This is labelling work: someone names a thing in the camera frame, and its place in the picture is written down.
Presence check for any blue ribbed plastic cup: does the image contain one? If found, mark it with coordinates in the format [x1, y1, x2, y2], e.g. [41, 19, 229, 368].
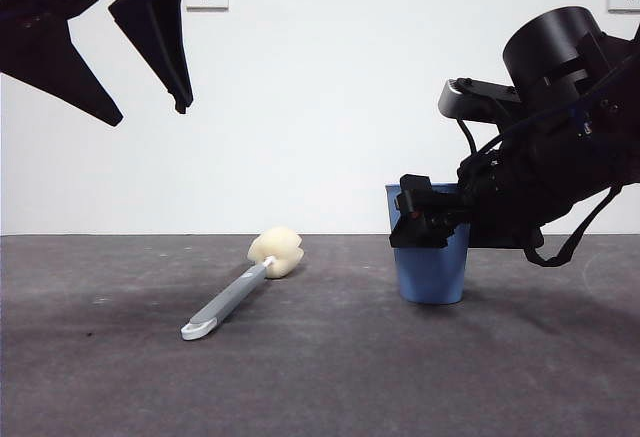
[384, 182, 472, 306]

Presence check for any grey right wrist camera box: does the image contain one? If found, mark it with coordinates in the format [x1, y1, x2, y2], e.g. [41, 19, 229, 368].
[437, 77, 522, 121]

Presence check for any grey cup brush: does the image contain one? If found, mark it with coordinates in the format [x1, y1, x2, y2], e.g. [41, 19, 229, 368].
[180, 225, 306, 342]

